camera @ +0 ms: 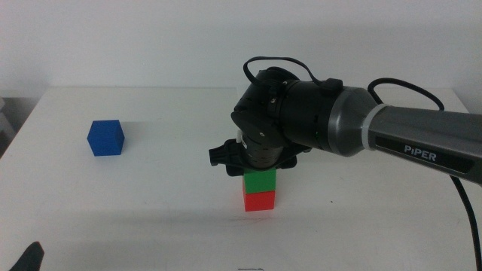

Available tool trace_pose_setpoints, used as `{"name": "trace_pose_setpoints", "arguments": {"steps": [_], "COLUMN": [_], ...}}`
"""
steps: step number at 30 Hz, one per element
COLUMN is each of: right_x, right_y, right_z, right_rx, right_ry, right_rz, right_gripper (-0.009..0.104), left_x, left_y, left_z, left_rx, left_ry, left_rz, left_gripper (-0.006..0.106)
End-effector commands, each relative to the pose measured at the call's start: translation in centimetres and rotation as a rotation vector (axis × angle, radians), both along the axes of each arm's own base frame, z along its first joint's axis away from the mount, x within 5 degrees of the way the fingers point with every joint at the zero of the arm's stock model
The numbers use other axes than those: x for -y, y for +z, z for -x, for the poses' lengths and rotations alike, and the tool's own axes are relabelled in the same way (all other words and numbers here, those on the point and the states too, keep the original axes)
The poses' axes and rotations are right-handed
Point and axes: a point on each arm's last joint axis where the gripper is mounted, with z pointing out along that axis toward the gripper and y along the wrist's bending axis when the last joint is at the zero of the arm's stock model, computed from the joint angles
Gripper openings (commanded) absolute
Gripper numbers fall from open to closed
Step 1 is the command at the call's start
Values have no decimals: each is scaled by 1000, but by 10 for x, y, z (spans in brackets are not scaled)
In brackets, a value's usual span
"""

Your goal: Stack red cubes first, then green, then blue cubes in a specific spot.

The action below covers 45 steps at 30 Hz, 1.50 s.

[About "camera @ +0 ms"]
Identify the green cube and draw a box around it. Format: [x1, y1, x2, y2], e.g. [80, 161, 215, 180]
[243, 167, 277, 195]

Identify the red cube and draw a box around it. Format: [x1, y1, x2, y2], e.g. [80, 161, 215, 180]
[242, 184, 276, 213]

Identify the blue cube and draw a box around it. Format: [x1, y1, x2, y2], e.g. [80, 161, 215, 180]
[86, 119, 126, 157]

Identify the grey furniture beside table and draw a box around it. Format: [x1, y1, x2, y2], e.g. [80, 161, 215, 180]
[0, 96, 17, 154]

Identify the thin black right camera cable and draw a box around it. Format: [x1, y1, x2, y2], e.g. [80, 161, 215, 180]
[243, 56, 344, 94]

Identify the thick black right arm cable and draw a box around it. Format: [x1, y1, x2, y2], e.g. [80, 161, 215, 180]
[366, 77, 482, 271]

